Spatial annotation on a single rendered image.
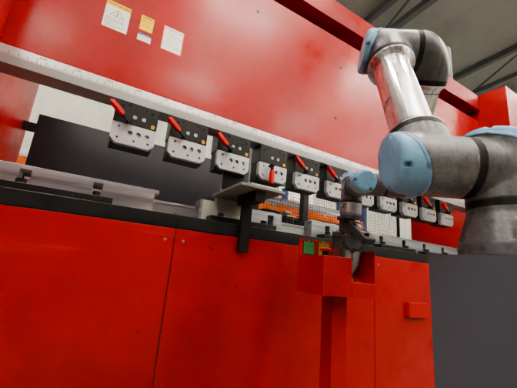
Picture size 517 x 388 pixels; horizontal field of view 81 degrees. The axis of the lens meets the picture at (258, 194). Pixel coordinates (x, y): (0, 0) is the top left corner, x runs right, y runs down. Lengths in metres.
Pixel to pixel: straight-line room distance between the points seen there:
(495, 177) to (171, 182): 1.47
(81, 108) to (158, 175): 4.15
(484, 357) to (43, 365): 0.97
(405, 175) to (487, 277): 0.20
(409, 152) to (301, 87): 1.15
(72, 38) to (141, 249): 0.77
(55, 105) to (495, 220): 5.67
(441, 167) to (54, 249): 0.95
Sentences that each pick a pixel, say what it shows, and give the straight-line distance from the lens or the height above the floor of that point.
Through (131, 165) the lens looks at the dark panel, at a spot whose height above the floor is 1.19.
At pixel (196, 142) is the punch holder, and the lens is 1.25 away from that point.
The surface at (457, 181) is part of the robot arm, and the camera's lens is 0.62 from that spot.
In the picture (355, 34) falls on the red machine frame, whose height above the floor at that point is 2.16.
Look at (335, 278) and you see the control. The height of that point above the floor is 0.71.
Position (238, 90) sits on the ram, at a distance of 1.44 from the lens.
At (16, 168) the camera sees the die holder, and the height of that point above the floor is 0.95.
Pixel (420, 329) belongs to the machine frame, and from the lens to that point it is 1.88.
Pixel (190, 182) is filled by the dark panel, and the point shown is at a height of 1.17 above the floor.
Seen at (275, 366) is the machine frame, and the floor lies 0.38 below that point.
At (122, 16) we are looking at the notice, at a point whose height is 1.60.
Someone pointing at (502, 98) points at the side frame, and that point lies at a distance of 3.18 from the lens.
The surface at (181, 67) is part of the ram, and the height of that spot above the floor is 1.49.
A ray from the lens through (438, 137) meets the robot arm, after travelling 0.63.
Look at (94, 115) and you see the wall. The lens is 5.77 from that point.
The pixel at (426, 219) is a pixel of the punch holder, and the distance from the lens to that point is 2.19.
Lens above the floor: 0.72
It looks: 14 degrees up
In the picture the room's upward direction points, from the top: 5 degrees clockwise
